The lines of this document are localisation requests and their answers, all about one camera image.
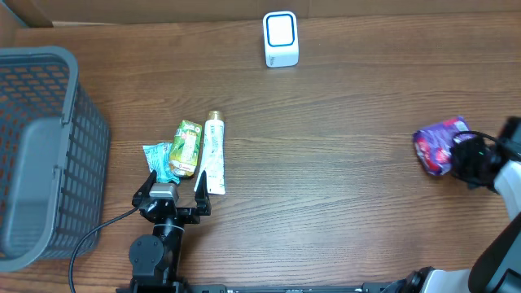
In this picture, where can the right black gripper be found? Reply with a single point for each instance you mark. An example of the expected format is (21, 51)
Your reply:
(464, 159)

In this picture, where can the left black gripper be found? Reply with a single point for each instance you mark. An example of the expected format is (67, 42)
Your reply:
(172, 209)

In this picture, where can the teal wet wipes pack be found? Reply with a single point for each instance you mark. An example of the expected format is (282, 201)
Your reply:
(157, 157)

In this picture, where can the green yellow snack pouch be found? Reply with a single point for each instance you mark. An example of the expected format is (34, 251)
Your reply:
(184, 154)

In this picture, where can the white tube gold cap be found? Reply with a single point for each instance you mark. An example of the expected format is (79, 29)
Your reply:
(212, 165)

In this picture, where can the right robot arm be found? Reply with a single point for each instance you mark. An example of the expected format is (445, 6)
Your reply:
(497, 267)

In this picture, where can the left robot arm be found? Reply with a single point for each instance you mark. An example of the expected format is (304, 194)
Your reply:
(155, 257)

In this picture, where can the white barcode scanner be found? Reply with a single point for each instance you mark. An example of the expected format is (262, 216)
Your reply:
(281, 40)

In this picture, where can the grey plastic mesh basket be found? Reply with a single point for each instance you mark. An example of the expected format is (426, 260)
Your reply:
(54, 155)

